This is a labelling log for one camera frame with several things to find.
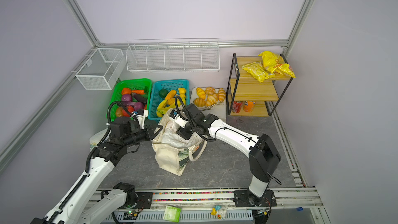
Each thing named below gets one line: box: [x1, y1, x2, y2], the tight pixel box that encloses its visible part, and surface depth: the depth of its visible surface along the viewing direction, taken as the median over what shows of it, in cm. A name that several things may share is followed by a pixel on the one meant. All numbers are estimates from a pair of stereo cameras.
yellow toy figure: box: [210, 205, 227, 220], surface depth 69 cm
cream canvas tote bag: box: [151, 108, 208, 176], surface depth 74 cm
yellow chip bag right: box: [258, 50, 297, 79], surface depth 77 cm
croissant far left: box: [196, 87, 206, 100], surface depth 118 cm
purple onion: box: [121, 93, 132, 102], surface depth 113 cm
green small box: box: [162, 205, 182, 223], surface depth 70 cm
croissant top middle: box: [204, 86, 216, 95], surface depth 118 cm
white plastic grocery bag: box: [159, 121, 204, 149], surface depth 74 cm
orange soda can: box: [243, 100, 256, 113], surface depth 104 cm
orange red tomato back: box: [121, 87, 132, 95], surface depth 116 cm
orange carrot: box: [131, 89, 145, 95], surface depth 119 cm
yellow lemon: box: [178, 87, 187, 94], surface depth 118 cm
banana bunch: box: [156, 96, 187, 118], surface depth 107 cm
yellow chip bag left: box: [241, 61, 276, 83], surface depth 79 cm
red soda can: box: [231, 100, 244, 114], surface depth 101 cm
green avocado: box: [158, 88, 169, 98], surface depth 116 cm
